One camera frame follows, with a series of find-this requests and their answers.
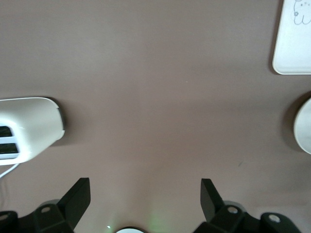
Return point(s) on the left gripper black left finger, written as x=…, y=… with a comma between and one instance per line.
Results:
x=73, y=201

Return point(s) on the cream round plate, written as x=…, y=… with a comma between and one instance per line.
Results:
x=305, y=126

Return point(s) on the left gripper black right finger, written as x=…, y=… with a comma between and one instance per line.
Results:
x=211, y=204

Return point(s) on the white two-slot toaster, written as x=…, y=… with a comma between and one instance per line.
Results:
x=34, y=116

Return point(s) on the brown table cover mat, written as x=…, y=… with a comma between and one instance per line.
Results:
x=155, y=97

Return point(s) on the cream rabbit print tray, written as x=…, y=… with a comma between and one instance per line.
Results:
x=294, y=43

